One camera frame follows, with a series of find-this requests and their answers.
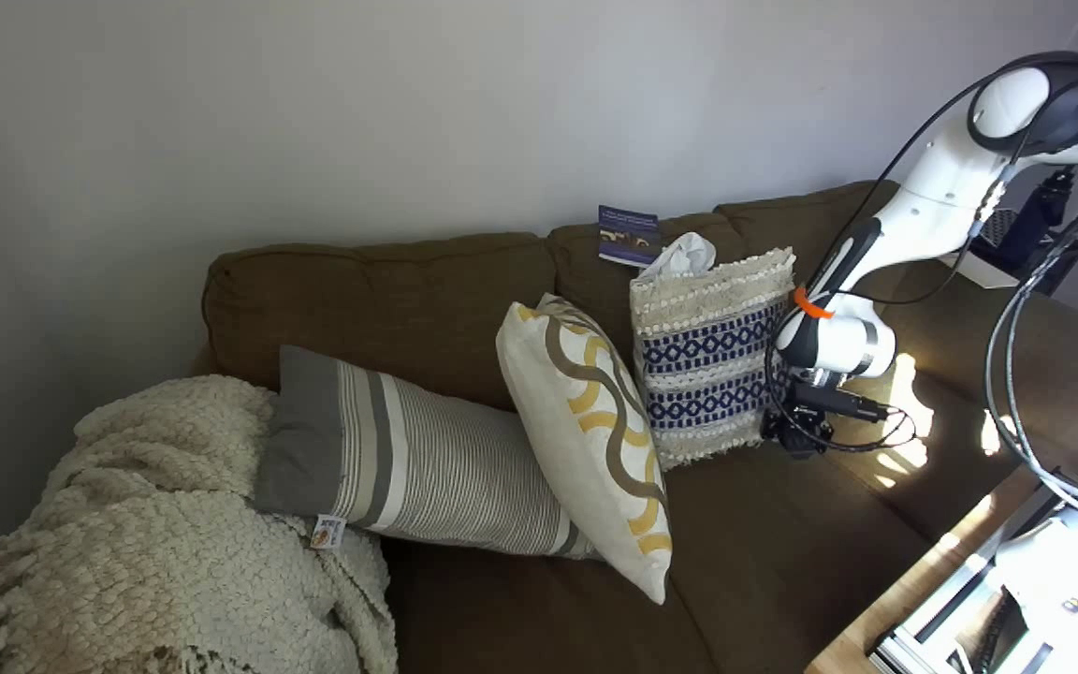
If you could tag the white yellow wave pillow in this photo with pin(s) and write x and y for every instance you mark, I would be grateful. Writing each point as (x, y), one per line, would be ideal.
(591, 437)

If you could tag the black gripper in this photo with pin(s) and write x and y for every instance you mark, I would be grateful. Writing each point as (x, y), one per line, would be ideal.
(808, 408)

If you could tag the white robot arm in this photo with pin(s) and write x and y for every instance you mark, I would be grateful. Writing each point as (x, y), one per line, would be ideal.
(1015, 116)

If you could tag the white paper on armrest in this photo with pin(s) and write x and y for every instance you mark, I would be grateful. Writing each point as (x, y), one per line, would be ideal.
(985, 275)

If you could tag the brown fabric sofa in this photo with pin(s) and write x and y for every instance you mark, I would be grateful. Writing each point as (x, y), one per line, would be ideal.
(774, 554)

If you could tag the grey striped pillow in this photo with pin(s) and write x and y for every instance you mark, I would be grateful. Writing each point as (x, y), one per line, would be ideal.
(395, 458)

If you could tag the cream knitted blanket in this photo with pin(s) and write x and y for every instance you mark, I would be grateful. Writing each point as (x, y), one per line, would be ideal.
(146, 554)

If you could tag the wooden side table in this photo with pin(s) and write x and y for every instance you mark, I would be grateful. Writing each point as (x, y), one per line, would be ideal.
(994, 595)

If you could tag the black stand behind sofa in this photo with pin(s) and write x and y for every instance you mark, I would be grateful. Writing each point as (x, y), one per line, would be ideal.
(1025, 232)

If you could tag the blue and white pillow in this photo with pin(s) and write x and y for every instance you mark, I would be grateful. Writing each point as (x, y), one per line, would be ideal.
(703, 338)

